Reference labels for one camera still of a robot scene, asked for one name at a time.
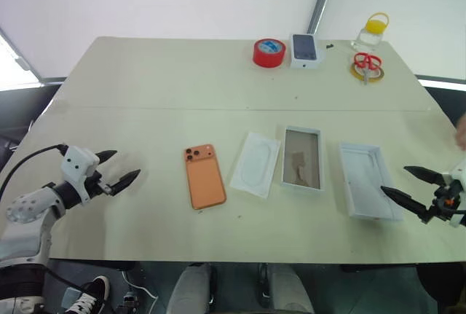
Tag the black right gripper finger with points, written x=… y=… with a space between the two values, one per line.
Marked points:
x=406 y=200
x=426 y=175

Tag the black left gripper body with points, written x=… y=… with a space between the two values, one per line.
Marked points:
x=97 y=184

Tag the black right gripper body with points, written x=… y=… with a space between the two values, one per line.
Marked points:
x=446 y=201

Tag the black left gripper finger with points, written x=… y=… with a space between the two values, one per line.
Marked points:
x=123 y=182
x=106 y=155

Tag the white box lid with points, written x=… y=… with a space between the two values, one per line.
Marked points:
x=364 y=179

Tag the orange smartphone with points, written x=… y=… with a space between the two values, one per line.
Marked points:
x=204 y=183

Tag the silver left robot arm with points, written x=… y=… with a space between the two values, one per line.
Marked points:
x=25 y=206

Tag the white box tray with paper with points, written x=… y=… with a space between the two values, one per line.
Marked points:
x=302 y=161

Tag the white box with dark phone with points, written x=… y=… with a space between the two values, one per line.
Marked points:
x=304 y=46

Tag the person bare hand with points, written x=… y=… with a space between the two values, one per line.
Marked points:
x=462 y=130

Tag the black and white sneaker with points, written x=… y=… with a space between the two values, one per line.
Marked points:
x=91 y=292

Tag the yellow tape roll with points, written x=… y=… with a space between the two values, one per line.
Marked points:
x=378 y=76

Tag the grey rounded shape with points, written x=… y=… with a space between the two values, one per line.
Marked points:
x=189 y=288
x=289 y=288

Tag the white plastic insert sheet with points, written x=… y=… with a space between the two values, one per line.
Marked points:
x=255 y=164

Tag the clear jar with yellow lid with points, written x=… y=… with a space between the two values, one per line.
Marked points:
x=371 y=37

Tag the red tape roll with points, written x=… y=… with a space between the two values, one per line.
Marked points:
x=267 y=59

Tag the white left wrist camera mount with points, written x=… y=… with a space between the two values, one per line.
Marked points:
x=76 y=162

